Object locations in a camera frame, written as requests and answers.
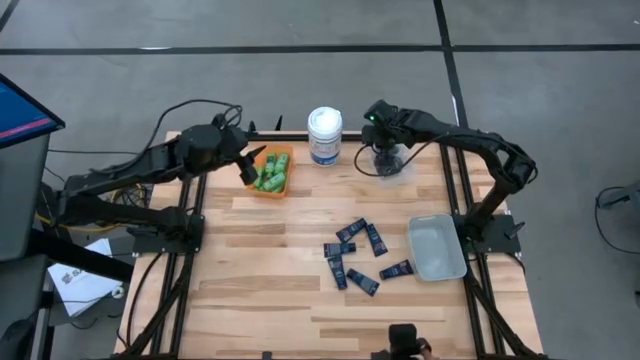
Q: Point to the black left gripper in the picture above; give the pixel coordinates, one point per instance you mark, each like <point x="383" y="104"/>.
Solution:
<point x="234" y="142"/>

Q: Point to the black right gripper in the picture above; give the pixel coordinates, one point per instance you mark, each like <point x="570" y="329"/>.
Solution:
<point x="384" y="135"/>

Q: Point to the green travel bottle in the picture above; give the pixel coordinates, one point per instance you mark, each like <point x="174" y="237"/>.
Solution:
<point x="274" y="182"/>
<point x="260" y="172"/>
<point x="282" y="163"/>
<point x="259" y="184"/>
<point x="270" y="164"/>

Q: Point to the black pad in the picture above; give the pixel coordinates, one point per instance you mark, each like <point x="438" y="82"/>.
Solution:
<point x="387" y="166"/>

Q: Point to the clear plastic bin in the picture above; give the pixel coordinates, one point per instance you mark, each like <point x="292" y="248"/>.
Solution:
<point x="400" y="180"/>

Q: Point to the dark blue cloth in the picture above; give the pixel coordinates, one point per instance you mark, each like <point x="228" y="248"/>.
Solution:
<point x="396" y="270"/>

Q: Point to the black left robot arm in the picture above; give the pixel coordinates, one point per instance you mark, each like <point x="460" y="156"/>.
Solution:
<point x="150" y="160"/>

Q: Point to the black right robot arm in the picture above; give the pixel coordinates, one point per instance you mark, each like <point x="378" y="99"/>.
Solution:
<point x="465" y="137"/>

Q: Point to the orange translucent plastic bin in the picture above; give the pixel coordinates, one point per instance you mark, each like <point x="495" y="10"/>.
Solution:
<point x="287" y="192"/>

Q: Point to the white wipes canister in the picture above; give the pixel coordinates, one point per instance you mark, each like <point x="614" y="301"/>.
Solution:
<point x="325" y="135"/>

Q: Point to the white plastic bin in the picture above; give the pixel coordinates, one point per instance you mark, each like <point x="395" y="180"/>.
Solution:
<point x="436" y="247"/>

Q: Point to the black handheld device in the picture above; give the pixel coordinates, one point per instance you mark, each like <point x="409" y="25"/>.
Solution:
<point x="402" y="340"/>

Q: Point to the black monitor stand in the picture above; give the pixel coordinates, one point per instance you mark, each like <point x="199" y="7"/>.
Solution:
<point x="80" y="255"/>

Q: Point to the person's hand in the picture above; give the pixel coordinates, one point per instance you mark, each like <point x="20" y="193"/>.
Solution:
<point x="430" y="355"/>

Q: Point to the white printed paper sheet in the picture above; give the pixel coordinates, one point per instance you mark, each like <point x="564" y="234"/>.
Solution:
<point x="80" y="280"/>

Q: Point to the grey cabinet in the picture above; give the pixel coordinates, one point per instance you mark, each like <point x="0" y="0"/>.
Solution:
<point x="20" y="200"/>

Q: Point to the monitor with blue screen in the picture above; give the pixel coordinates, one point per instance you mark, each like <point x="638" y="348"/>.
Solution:
<point x="20" y="112"/>

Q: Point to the black aluminium table frame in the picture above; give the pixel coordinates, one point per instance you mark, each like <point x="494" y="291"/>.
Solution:
<point x="300" y="135"/>

